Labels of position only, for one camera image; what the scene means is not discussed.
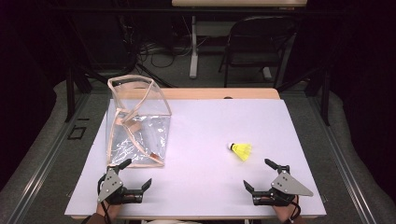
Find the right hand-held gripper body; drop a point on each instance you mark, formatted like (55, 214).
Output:
(288, 185)

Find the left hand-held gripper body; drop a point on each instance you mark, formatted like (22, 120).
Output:
(110, 186)

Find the clear plastic bag beige trim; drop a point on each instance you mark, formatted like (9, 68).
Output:
(140, 137)

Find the yellow shuttlecock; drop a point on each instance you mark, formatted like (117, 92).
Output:
(241, 150)

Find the person's left hand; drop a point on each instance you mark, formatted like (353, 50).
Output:
(112, 210)

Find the person's right hand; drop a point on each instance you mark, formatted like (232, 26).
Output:
(285, 212)

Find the white table cover sheet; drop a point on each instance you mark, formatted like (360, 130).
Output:
(202, 155)

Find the black metal stand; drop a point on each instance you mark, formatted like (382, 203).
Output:
(70, 93)
(325, 99)

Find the wooden table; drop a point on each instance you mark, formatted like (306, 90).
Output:
(218, 93)

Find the black folding chair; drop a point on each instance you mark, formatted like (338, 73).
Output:
(258, 37)

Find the white-legged desk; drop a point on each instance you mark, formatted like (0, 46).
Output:
(194, 46)

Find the small black floor frame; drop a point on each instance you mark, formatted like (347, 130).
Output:
(77, 132)

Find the metal floor rail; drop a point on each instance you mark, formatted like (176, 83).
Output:
(46, 161)
(342, 155)

